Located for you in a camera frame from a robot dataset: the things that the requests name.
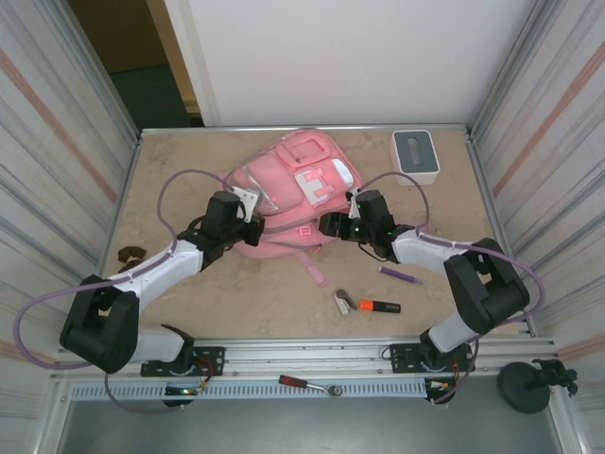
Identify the pink student backpack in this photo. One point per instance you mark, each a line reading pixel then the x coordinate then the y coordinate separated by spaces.
pixel 283 179

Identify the purple pen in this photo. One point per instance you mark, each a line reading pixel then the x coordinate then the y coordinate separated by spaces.
pixel 397 274

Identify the small grey stapler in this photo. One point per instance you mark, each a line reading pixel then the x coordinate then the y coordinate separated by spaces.
pixel 344 302

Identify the orange black highlighter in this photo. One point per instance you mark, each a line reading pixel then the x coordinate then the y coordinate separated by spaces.
pixel 385 308

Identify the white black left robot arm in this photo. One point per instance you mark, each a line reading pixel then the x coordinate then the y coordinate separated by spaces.
pixel 160 265

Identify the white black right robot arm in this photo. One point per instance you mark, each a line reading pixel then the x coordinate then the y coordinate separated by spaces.
pixel 420 248

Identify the white grey tissue box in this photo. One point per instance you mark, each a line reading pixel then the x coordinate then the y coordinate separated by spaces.
pixel 416 151

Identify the small brown crumpled object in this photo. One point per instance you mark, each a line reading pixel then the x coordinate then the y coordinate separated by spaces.
pixel 127 254

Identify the corrugated side panel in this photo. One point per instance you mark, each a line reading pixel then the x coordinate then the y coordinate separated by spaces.
pixel 558 189
pixel 47 189

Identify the aluminium back rail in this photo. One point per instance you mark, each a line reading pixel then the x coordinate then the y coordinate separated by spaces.
pixel 189 129

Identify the aluminium front rail frame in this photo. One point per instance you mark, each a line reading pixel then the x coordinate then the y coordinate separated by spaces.
pixel 307 354

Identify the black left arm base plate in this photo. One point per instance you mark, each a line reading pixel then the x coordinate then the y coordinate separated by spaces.
pixel 212 359

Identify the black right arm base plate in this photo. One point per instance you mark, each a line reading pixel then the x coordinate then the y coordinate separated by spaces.
pixel 402 359

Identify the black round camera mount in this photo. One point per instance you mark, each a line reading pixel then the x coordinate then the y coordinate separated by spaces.
pixel 520 385

